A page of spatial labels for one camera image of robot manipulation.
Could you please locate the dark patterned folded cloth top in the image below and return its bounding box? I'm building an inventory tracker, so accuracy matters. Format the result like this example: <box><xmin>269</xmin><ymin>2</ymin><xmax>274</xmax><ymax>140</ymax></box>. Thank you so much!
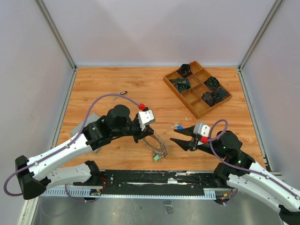
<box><xmin>177</xmin><ymin>64</ymin><xmax>192</xmax><ymax>78</ymax></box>

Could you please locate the silver key with blue tag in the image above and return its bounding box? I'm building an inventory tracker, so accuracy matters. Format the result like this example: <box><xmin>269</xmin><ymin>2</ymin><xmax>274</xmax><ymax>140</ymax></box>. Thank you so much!
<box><xmin>171</xmin><ymin>123</ymin><xmax>184</xmax><ymax>129</ymax></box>

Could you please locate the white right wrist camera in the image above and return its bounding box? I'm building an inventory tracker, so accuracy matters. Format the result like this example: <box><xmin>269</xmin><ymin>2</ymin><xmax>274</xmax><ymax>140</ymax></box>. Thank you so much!
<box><xmin>193</xmin><ymin>122</ymin><xmax>210</xmax><ymax>145</ymax></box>

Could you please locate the large metal keyring disc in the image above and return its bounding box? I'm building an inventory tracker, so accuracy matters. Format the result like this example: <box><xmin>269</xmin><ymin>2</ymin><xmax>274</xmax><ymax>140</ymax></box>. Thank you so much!
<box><xmin>142</xmin><ymin>134</ymin><xmax>168</xmax><ymax>162</ymax></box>

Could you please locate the dark green folded cloth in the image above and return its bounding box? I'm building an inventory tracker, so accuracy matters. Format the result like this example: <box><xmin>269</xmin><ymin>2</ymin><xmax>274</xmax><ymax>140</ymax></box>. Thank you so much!
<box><xmin>204</xmin><ymin>76</ymin><xmax>220</xmax><ymax>91</ymax></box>

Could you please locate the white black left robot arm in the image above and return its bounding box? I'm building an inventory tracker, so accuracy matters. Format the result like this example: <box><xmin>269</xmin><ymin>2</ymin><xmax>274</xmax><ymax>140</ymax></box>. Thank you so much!
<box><xmin>15</xmin><ymin>105</ymin><xmax>155</xmax><ymax>200</ymax></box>

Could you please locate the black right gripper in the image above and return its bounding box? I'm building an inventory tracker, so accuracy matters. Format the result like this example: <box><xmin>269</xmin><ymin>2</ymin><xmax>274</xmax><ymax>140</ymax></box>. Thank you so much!
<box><xmin>170</xmin><ymin>124</ymin><xmax>226</xmax><ymax>158</ymax></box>

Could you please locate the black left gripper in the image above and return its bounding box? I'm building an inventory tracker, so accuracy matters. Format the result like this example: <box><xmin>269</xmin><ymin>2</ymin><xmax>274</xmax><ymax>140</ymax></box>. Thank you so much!
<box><xmin>112</xmin><ymin>118</ymin><xmax>155</xmax><ymax>143</ymax></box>

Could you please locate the grey felt cloth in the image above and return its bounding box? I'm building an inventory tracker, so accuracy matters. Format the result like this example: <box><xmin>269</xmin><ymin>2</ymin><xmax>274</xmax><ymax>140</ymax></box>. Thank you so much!
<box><xmin>70</xmin><ymin>112</ymin><xmax>107</xmax><ymax>154</ymax></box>

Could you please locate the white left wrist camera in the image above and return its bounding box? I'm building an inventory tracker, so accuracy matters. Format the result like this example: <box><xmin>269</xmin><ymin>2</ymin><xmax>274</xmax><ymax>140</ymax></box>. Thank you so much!
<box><xmin>138</xmin><ymin>109</ymin><xmax>156</xmax><ymax>131</ymax></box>

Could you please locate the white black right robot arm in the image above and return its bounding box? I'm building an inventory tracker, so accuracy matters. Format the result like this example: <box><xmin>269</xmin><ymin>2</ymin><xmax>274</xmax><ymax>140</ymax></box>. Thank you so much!
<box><xmin>171</xmin><ymin>123</ymin><xmax>300</xmax><ymax>225</ymax></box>

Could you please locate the silver key with black tag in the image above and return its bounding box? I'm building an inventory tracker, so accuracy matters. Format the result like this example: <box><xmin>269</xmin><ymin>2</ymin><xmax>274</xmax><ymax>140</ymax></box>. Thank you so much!
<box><xmin>114</xmin><ymin>91</ymin><xmax>127</xmax><ymax>101</ymax></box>

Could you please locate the blue patterned folded cloth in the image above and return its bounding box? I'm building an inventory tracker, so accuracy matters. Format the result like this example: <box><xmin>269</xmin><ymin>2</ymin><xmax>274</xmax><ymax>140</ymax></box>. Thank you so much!
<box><xmin>169</xmin><ymin>78</ymin><xmax>191</xmax><ymax>93</ymax></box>

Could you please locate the dark folded cloth pair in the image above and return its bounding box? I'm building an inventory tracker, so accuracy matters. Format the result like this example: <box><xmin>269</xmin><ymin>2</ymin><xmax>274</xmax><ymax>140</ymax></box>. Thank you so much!
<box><xmin>202</xmin><ymin>87</ymin><xmax>229</xmax><ymax>107</ymax></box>

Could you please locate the wooden compartment tray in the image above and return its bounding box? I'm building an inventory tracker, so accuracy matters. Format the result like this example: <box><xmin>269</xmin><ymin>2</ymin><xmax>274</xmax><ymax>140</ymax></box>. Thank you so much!
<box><xmin>164</xmin><ymin>61</ymin><xmax>232</xmax><ymax>119</ymax></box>

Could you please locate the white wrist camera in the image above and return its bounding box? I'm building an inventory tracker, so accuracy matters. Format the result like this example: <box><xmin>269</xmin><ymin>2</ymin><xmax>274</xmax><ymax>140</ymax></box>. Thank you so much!
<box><xmin>138</xmin><ymin>109</ymin><xmax>156</xmax><ymax>131</ymax></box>
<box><xmin>193</xmin><ymin>122</ymin><xmax>210</xmax><ymax>145</ymax></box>

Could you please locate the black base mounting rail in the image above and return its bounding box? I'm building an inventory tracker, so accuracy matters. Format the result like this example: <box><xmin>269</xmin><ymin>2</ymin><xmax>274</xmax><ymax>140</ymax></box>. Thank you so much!
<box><xmin>73</xmin><ymin>170</ymin><xmax>230</xmax><ymax>196</ymax></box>

